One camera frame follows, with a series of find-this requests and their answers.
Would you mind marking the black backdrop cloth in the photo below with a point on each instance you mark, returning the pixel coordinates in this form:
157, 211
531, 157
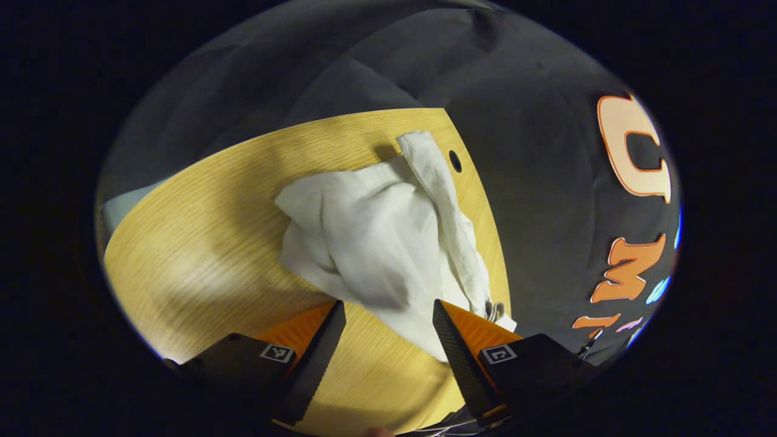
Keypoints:
534, 182

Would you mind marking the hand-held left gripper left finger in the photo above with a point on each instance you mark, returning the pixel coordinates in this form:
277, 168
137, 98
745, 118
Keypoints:
318, 358

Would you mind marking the white jeans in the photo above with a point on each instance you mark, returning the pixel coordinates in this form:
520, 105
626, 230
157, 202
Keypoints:
376, 243

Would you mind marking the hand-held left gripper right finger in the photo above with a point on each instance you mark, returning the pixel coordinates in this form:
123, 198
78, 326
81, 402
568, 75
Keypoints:
461, 364

